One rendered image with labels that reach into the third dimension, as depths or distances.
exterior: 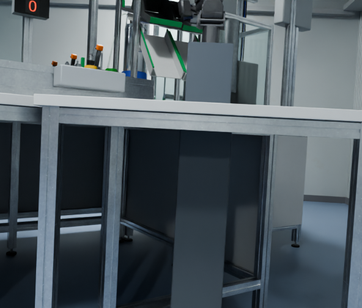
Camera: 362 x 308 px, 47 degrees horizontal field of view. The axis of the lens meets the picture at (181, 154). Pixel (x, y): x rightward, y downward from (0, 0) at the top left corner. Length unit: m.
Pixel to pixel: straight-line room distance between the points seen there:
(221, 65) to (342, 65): 4.47
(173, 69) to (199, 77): 0.39
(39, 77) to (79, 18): 4.48
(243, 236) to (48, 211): 1.06
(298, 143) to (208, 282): 1.85
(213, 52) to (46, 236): 0.72
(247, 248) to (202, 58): 0.98
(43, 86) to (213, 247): 0.72
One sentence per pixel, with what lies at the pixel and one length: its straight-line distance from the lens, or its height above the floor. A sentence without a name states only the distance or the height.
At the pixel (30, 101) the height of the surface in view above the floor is 0.84.
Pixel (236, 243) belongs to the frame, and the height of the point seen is 0.28.
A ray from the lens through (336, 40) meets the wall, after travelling 5.74.
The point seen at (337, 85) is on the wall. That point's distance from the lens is 5.66.
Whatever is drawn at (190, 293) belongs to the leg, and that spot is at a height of 0.28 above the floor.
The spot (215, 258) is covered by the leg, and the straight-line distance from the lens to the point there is 1.33.
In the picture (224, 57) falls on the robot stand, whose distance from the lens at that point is 1.30.
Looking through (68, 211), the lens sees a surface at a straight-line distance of 3.15.
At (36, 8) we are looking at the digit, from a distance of 1.65.
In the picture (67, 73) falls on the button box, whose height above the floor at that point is 0.93.
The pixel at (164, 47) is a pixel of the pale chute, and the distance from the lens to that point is 1.78.
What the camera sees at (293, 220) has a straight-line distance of 3.08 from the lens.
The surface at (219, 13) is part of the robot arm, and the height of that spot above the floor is 1.16.
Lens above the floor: 0.78
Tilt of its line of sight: 3 degrees down
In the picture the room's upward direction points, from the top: 3 degrees clockwise
